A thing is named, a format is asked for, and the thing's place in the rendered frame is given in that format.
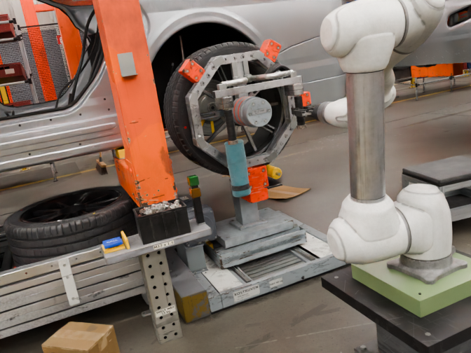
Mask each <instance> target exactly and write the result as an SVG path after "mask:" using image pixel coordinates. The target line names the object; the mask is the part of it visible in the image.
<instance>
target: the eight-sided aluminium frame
mask: <svg viewBox="0 0 471 353"><path fill-rule="evenodd" d="M243 60H247V61H249V60H253V61H254V62H256V63H257V64H258V65H259V66H260V67H261V68H262V69H264V70H265V71H267V69H268V68H269V67H270V66H271V65H273V64H275V63H274V62H273V61H272V60H270V59H269V58H267V57H266V56H264V53H262V52H261V51H260V50H253V51H249V52H245V53H236V54H231V55H222V56H221V55H220V56H216V57H211V58H210V60H209V62H207V65H206V66H205V68H204V70H205V73H204V74H203V76H202V78H201V79H200V80H199V82H198V83H194V84H193V86H192V87H191V89H190V90H189V92H188V93H187V95H186V96H185V100H186V107H187V111H188V116H189V123H190V128H191V135H192V140H193V145H195V146H197V148H199V149H200V150H202V151H204V152H205V153H206V154H208V155H209V156H211V157H212V158H214V159H215V160H217V161H218V162H220V163H221V164H222V165H224V166H225V167H227V168H228V164H227V159H226V155H224V154H223V153H222V152H220V151H218V150H217V149H216V148H215V147H213V146H212V145H210V144H209V143H207V142H206V141H205V140H204V135H203V127H202V123H201V119H200V111H199V106H198V98H199V97H200V95H201V94H202V92H203V91H204V89H205V87H206V86H207V84H208V83H209V82H210V80H211V78H212V77H213V76H214V74H215V72H216V71H217V70H218V68H219V66H220V65H223V64H231V63H232V62H242V61H243ZM281 91H282V102H283V108H284V114H285V122H284V124H283V125H282V127H281V128H280V130H279V132H278V133H277V134H276V136H275V138H274V140H273V141H272V142H271V144H270V146H269V147H268V149H267V150H266V152H265V153H260V154H256V155H251V156H247V157H246V159H247V167H251V166H255V165H260V164H264V163H267V162H272V161H274V160H275V159H276V158H277V156H278V154H279V152H280V151H281V150H282V148H283V146H284V145H285V143H286V142H287V140H288V139H289V137H290V135H291V134H292V133H293V131H294V129H296V126H297V121H296V116H295V115H293V114H292V110H291V108H295V103H294V97H295V96H285V89H284V86H281Z"/></svg>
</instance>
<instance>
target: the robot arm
mask: <svg viewBox="0 0 471 353"><path fill-rule="evenodd" d="M444 8H445V0H358V1H353V2H350V3H348V4H344V5H342V6H340V7H338V8H336V9H334V10H333V11H332V12H330V13H329V14H328V15H327V16H326V17H325V18H324V20H323V21H322V25H321V28H320V39H321V43H322V46H323V47H324V49H325V51H326V52H327V53H328V54H330V55H331V56H332V57H336V58H337V60H338V62H339V65H340V67H341V69H342V70H343V72H346V97H345V98H343V99H338V100H337V101H335V102H323V103H319V104H317V105H316V106H313V107H311V106H310V107H309V108H308V106H304V107H303V109H301V108H291V110H292V114H293V115H295V116H300V117H303V118H305V117H306V116H312V117H314V118H315V119H316V120H318V121H320V122H322V123H324V124H325V123H326V124H330V125H333V126H336V127H343V128H348V145H349V164H350V194H349V195H348V196H347V197H346V198H345V200H344V201H343V202H342V206H341V210H340V212H339V216H338V218H337V219H334V220H333V221H332V223H331V224H330V226H329V228H328V232H327V242H328V245H329V248H330V250H331V252H332V253H333V255H334V256H335V257H336V258H337V259H339V260H341V261H344V262H346V263H351V264H369V263H375V262H379V261H384V260H387V259H390V258H394V257H396V256H399V255H400V257H399V258H396V259H394V260H391V261H388V262H387V268H390V269H394V270H398V271H400V272H403V273H404V274H406V275H409V276H412V277H414V278H416V279H419V280H421V281H422V282H424V283H425V284H435V283H436V282H437V281H438V280H440V279H442V278H444V277H446V276H448V275H450V274H452V273H454V272H456V271H458V270H461V269H465V268H467V261H464V260H460V259H457V258H454V257H452V255H453V254H454V253H455V252H456V248H455V246H453V245H452V222H451V212H450V209H449V205H448V202H447V201H446V198H445V197H444V194H443V193H442V192H441V191H440V190H439V189H438V187H436V186H433V185H430V184H412V185H409V186H407V187H406V188H403V189H402V190H401V191H400V192H399V194H398V195H397V201H395V202H393V201H392V200H391V199H390V197H389V196H387V195H386V194H385V108H386V107H388V106H389V105H390V104H391V103H392V102H393V101H394V99H395V97H396V89H395V87H394V83H395V75H394V72H393V67H394V66H395V65H396V64H397V63H398V62H400V61H401V60H403V59H404V58H405V57H407V56H408V55H410V54H411V53H412V52H413V51H415V49H417V48H418V47H419V46H420V45H422V44H423V43H424V42H425V41H426V40H427V38H428V37H429V36H430V35H431V33H433V32H434V30H435V29H436V27H437V25H438V24H439V22H440V20H441V18H442V16H443V13H444Z"/></svg>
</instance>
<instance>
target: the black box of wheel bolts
mask: <svg viewBox="0 0 471 353"><path fill-rule="evenodd" d="M132 210H133V212H134V215H135V220H136V224H137V230H138V234H139V237H140V239H141V241H142V244H143V245H145V244H149V243H152V242H157V241H160V240H165V239H168V238H171V237H176V236H179V235H183V234H187V233H191V227H190V223H189V216H188V212H187V206H186V205H185V204H184V202H183V201H182V200H181V199H180V198H175V199H172V200H167V201H162V202H159V203H155V204H152V205H147V206H143V207H138V208H134V209H132Z"/></svg>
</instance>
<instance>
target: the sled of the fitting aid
mask: <svg viewBox="0 0 471 353"><path fill-rule="evenodd" d="M305 242H307V238H306V229H305V228H302V227H301V226H298V225H297V224H296V223H294V227H293V228H291V229H289V230H284V231H282V232H279V233H275V234H272V235H268V236H265V237H262V238H259V239H256V240H252V241H250V242H246V243H243V244H239V245H236V246H234V247H229V248H227V249H226V248H225V247H223V246H222V245H221V244H220V243H219V242H218V241H216V240H211V241H208V242H204V243H203V244H204V246H203V251H204V252H205V253H206V254H207V255H208V256H209V257H210V258H211V259H212V260H213V261H214V262H215V263H216V264H217V265H218V266H219V267H220V268H221V269H222V270H223V269H225V268H229V267H231V266H234V265H237V264H241V263H244V262H247V261H251V260H253V259H256V258H259V257H262V256H266V255H269V254H272V253H275V252H277V251H281V250H283V249H287V248H290V247H294V246H296V245H299V244H303V243H305Z"/></svg>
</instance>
